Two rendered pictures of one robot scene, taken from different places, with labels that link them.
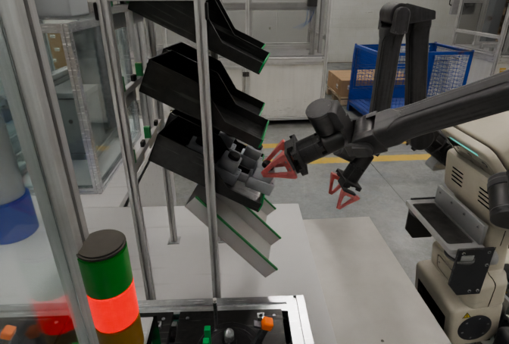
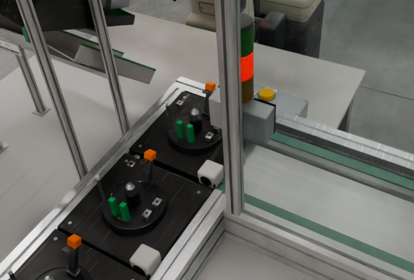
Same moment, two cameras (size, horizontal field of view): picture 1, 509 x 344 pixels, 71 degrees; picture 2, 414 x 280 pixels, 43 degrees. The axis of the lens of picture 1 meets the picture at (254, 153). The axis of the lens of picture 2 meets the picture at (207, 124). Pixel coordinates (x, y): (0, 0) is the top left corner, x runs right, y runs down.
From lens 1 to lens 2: 0.81 m
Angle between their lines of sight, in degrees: 47
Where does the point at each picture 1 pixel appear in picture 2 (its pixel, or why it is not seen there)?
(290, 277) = (136, 87)
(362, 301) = (196, 62)
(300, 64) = not seen: outside the picture
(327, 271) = (153, 65)
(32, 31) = not seen: outside the picture
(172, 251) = (14, 154)
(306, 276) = not seen: hidden behind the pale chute
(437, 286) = (213, 26)
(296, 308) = (185, 86)
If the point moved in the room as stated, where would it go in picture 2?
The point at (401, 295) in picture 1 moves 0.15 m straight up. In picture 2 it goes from (211, 41) to (208, 2)
